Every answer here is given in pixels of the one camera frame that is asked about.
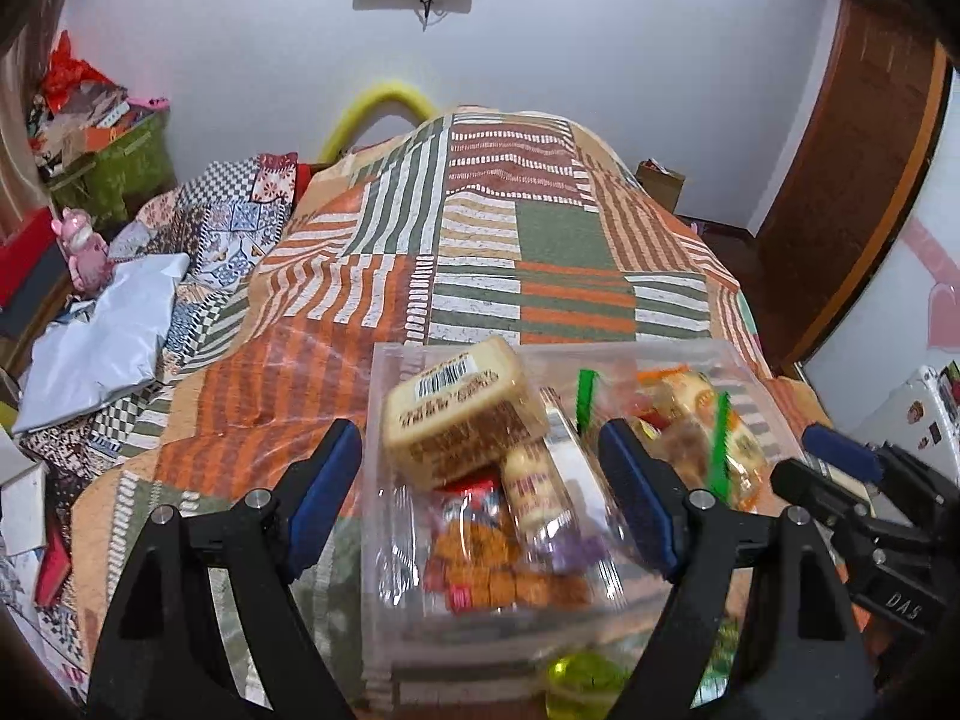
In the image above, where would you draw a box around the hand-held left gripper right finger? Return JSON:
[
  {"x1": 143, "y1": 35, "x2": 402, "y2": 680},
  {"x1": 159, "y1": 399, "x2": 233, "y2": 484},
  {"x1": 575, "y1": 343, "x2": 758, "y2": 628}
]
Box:
[{"x1": 597, "y1": 418, "x2": 880, "y2": 720}]

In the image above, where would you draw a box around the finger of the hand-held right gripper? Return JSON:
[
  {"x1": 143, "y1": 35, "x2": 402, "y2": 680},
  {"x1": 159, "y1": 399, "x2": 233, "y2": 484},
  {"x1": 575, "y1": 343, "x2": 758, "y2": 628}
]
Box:
[
  {"x1": 771, "y1": 456, "x2": 877, "y2": 542},
  {"x1": 802, "y1": 424, "x2": 960, "y2": 512}
]

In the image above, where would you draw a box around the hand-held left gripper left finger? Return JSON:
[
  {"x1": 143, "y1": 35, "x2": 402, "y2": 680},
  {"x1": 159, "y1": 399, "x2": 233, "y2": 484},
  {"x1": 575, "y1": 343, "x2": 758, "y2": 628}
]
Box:
[{"x1": 85, "y1": 418, "x2": 366, "y2": 720}]

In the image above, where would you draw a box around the clear green striped snack packet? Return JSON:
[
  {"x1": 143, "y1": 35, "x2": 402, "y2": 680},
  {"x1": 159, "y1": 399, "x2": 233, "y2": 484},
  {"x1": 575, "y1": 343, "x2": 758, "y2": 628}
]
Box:
[{"x1": 573, "y1": 367, "x2": 770, "y2": 512}]

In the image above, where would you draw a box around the small beige cake packet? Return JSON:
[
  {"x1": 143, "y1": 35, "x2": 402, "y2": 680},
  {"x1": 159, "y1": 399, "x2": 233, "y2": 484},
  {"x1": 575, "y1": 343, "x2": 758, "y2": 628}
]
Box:
[{"x1": 498, "y1": 442, "x2": 579, "y2": 553}]

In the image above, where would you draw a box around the round cake packet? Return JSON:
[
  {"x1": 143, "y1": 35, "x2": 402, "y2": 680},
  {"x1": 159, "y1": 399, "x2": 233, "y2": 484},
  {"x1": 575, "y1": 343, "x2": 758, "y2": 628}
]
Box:
[{"x1": 645, "y1": 369, "x2": 751, "y2": 445}]

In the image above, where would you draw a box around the beige brown bread packet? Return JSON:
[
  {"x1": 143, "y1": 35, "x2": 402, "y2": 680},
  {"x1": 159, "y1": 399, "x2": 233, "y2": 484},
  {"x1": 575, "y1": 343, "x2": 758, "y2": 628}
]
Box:
[{"x1": 382, "y1": 337, "x2": 553, "y2": 489}]

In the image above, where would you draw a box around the clear plastic container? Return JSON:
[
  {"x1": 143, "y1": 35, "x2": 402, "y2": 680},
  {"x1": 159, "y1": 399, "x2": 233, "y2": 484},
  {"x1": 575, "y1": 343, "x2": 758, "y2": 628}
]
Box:
[{"x1": 361, "y1": 337, "x2": 782, "y2": 692}]

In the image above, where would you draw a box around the orange cube snack packet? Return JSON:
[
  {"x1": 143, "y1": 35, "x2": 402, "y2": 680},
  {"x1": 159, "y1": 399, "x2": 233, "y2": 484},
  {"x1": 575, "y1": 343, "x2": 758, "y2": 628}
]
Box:
[{"x1": 423, "y1": 479, "x2": 594, "y2": 613}]

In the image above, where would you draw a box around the white appliance with stickers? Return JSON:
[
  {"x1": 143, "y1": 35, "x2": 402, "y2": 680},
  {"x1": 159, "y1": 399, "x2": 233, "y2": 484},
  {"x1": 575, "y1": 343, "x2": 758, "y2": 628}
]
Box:
[{"x1": 850, "y1": 363, "x2": 960, "y2": 482}]

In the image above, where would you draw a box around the yellow-green plastic ball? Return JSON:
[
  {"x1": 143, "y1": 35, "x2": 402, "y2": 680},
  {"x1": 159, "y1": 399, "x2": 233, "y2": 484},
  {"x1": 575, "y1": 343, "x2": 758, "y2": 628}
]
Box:
[{"x1": 545, "y1": 650, "x2": 635, "y2": 720}]

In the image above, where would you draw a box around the brown wooden door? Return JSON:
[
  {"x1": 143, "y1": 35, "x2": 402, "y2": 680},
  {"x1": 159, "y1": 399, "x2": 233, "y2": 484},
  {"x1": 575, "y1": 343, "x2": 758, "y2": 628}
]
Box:
[{"x1": 753, "y1": 0, "x2": 954, "y2": 377}]

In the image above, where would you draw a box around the striped patchwork blanket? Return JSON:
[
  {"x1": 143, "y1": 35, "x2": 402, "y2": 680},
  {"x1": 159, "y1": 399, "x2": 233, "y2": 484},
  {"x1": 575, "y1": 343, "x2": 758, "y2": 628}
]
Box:
[{"x1": 71, "y1": 108, "x2": 835, "y2": 720}]

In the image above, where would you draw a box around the pale plastic mailing bag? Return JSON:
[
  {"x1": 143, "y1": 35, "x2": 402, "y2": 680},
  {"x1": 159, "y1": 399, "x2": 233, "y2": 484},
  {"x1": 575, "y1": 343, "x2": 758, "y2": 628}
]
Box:
[{"x1": 13, "y1": 250, "x2": 193, "y2": 437}]

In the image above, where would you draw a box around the red book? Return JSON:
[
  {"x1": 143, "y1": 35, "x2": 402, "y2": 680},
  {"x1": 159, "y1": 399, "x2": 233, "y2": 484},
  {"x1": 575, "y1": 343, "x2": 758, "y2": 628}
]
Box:
[{"x1": 33, "y1": 520, "x2": 75, "y2": 609}]

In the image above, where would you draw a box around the checkered patchwork quilt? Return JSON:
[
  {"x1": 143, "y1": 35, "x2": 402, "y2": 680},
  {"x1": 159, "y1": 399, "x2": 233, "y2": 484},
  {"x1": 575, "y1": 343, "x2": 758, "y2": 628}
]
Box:
[{"x1": 15, "y1": 153, "x2": 317, "y2": 460}]

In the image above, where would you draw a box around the white box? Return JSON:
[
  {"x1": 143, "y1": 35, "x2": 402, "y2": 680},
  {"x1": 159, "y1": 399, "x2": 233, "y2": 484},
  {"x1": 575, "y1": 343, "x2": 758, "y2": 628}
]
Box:
[{"x1": 0, "y1": 430, "x2": 50, "y2": 557}]

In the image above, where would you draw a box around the brown cardboard box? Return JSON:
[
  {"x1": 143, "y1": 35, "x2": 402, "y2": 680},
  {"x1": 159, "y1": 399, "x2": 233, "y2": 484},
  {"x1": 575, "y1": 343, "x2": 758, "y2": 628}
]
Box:
[{"x1": 635, "y1": 157, "x2": 688, "y2": 215}]

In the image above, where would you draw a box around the pink plush toy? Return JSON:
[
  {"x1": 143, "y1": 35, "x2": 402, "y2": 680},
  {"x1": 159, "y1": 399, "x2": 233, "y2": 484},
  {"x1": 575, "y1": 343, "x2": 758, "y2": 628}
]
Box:
[{"x1": 50, "y1": 205, "x2": 114, "y2": 294}]

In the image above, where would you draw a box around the dark grey flat box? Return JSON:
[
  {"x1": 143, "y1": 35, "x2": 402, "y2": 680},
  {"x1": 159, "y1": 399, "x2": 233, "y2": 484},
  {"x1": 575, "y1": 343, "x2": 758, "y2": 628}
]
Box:
[{"x1": 0, "y1": 247, "x2": 73, "y2": 339}]

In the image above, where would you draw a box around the red flat box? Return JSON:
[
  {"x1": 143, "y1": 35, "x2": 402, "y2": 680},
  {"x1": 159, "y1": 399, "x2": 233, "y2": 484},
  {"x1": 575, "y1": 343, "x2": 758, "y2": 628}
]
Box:
[{"x1": 0, "y1": 205, "x2": 62, "y2": 305}]

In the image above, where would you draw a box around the green storage box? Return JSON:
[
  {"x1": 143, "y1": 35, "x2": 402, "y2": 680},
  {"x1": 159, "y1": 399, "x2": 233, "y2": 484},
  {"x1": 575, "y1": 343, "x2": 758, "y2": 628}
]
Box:
[{"x1": 44, "y1": 108, "x2": 178, "y2": 223}]

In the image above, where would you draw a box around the yellow foam tube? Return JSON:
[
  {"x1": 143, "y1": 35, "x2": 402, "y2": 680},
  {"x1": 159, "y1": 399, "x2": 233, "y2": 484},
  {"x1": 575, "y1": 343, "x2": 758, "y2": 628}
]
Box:
[{"x1": 320, "y1": 82, "x2": 437, "y2": 163}]

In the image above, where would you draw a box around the pile of papers and boxes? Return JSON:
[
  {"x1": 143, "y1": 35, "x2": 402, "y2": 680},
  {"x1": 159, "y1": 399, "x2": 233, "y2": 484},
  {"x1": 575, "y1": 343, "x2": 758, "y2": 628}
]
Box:
[{"x1": 25, "y1": 78, "x2": 170, "y2": 167}]

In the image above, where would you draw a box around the red plastic bag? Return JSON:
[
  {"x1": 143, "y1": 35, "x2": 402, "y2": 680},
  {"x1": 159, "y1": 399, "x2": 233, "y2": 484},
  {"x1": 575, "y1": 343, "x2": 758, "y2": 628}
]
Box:
[{"x1": 40, "y1": 29, "x2": 114, "y2": 103}]

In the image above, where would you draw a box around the striped red beige curtain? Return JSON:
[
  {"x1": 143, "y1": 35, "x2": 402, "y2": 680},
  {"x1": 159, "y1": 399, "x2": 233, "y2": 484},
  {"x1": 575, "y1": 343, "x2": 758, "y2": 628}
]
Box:
[{"x1": 0, "y1": 0, "x2": 74, "y2": 215}]

